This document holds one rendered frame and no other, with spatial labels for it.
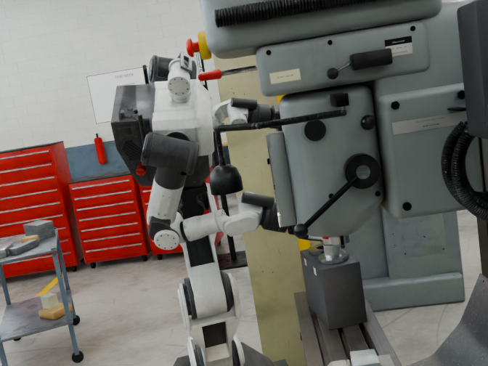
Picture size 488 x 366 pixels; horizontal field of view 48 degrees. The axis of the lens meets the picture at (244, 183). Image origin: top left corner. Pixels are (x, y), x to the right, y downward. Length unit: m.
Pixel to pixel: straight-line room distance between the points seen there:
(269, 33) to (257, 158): 1.91
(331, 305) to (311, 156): 0.62
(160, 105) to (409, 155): 0.83
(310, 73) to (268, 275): 2.12
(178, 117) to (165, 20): 8.82
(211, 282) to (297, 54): 0.97
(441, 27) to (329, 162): 0.34
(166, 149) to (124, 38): 9.06
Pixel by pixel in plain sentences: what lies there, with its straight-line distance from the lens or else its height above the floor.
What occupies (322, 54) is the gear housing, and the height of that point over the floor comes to 1.70.
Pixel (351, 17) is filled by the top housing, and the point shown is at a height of 1.75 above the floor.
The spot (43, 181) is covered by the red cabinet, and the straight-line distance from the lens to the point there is 6.29.
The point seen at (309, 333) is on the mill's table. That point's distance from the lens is 1.65.
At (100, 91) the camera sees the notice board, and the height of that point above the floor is 2.14.
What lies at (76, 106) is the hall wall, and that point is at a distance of 10.75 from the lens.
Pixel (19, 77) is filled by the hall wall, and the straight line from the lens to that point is 11.11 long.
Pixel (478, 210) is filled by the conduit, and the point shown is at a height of 1.38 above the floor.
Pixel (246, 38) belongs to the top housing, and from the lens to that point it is 1.08.
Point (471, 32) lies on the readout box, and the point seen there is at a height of 1.68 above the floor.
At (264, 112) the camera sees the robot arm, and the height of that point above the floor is 1.57.
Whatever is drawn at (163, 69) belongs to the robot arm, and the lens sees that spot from 1.86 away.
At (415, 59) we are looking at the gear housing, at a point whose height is 1.66.
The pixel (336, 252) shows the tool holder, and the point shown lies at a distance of 1.62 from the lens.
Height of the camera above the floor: 1.64
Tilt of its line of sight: 9 degrees down
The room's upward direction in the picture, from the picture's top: 9 degrees counter-clockwise
